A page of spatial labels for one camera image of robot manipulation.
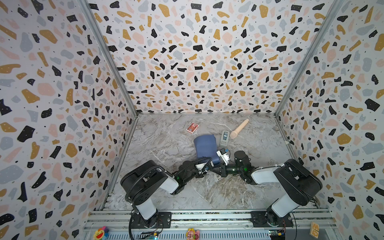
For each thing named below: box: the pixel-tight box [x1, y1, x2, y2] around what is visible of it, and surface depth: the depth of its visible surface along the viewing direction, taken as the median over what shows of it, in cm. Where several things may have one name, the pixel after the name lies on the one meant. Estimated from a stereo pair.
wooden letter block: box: [309, 221, 320, 239], surface depth 73 cm
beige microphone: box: [230, 118, 250, 139], surface depth 111 cm
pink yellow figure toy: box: [186, 228, 201, 240], surface depth 69 cm
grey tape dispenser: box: [220, 130, 230, 147], surface depth 105 cm
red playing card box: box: [186, 122, 199, 134], surface depth 115 cm
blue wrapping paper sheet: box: [194, 134, 220, 165], surface depth 96 cm
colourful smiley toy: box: [93, 226, 109, 240], surface depth 70 cm
